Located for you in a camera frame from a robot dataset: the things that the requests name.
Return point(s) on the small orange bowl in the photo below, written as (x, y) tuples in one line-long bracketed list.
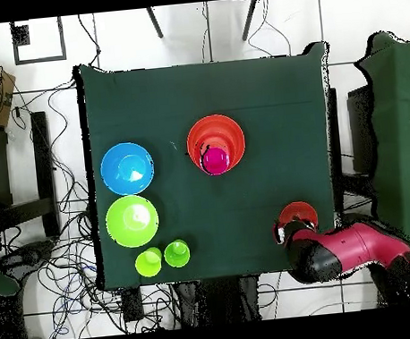
[(299, 210), (216, 138)]

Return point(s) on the pink cup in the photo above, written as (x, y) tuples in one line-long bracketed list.
[(215, 161)]

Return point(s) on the large orange bowl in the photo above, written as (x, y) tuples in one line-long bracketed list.
[(214, 120)]

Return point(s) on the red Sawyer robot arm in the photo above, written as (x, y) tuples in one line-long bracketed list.
[(356, 244)]

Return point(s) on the lime green cup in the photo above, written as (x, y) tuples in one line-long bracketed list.
[(148, 264)]

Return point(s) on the lime green bowl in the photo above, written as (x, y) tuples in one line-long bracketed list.
[(132, 221)]

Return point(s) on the black power strip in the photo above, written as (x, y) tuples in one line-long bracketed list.
[(132, 304)]

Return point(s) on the blue bowl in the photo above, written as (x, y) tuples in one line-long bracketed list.
[(127, 168)]

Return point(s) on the black tripod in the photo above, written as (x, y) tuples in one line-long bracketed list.
[(155, 23)]

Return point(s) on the grey stand base with knob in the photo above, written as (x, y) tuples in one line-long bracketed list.
[(26, 258)]

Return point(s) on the black bench frame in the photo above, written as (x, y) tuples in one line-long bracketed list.
[(44, 167), (361, 129)]

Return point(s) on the black square floor frame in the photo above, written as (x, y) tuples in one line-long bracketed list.
[(20, 36)]

